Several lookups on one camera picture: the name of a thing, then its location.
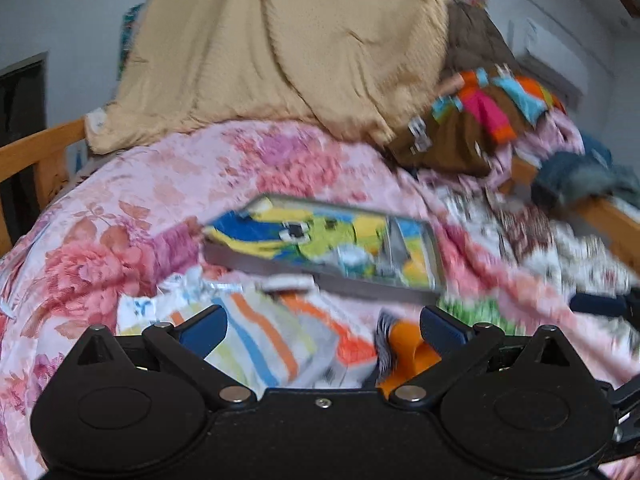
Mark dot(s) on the white brown ornate sheet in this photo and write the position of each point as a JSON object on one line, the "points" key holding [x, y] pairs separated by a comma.
{"points": [[525, 230]]}

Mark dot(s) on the white air conditioner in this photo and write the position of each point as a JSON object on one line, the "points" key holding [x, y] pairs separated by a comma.
{"points": [[550, 55]]}

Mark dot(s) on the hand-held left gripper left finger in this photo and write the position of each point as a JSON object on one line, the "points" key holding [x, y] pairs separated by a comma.
{"points": [[205, 331]]}

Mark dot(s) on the blue and yellow printed cloth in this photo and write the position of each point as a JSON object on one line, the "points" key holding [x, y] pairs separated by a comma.
{"points": [[250, 230]]}

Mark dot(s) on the brown colourful patchwork garment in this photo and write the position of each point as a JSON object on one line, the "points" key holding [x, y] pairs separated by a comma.
{"points": [[455, 140]]}

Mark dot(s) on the pink floral bedspread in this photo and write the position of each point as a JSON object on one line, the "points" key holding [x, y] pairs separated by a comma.
{"points": [[125, 210]]}

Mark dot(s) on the white labelled packet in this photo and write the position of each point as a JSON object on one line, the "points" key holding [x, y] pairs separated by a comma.
{"points": [[200, 285]]}

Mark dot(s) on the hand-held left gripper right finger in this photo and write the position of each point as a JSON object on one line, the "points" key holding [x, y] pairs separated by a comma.
{"points": [[441, 332]]}

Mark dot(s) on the orange blue striped cloth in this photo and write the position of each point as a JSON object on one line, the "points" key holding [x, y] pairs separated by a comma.
{"points": [[270, 345]]}

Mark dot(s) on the brown quilted blanket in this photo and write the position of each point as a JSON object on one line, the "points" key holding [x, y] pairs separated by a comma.
{"points": [[475, 40]]}

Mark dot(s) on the green spotted cloth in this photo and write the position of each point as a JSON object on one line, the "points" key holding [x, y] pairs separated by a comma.
{"points": [[480, 310]]}

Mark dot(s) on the orange sock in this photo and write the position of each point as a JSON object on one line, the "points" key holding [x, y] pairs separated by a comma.
{"points": [[405, 350]]}

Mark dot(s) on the blue denim garment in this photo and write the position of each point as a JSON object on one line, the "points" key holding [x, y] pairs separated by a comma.
{"points": [[565, 175]]}

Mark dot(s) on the grey shallow box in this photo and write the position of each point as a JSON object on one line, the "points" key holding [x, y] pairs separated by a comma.
{"points": [[240, 260]]}

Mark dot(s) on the wooden bed frame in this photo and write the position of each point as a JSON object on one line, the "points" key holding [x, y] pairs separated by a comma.
{"points": [[45, 142]]}

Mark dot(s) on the white bag orange label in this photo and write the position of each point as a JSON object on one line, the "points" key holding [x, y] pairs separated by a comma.
{"points": [[350, 345]]}

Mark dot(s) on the beige blanket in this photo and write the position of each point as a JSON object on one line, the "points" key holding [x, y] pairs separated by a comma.
{"points": [[275, 50]]}

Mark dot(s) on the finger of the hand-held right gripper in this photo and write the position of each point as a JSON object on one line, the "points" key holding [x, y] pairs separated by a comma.
{"points": [[597, 306], [627, 410]]}

